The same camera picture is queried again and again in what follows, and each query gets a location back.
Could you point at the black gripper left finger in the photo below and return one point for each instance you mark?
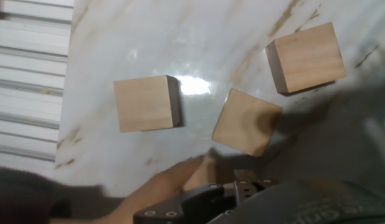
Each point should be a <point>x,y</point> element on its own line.
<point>180,208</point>

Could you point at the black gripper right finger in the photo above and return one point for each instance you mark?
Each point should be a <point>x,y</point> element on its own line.
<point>247,183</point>

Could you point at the large wooden cube block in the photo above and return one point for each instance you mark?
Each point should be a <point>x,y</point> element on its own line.
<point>245,123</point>
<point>144,104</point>
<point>307,57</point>

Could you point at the person's bare hand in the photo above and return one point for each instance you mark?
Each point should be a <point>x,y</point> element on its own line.
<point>161,186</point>

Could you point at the white marble pattern mat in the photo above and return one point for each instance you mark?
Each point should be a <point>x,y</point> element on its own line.
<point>149,46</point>

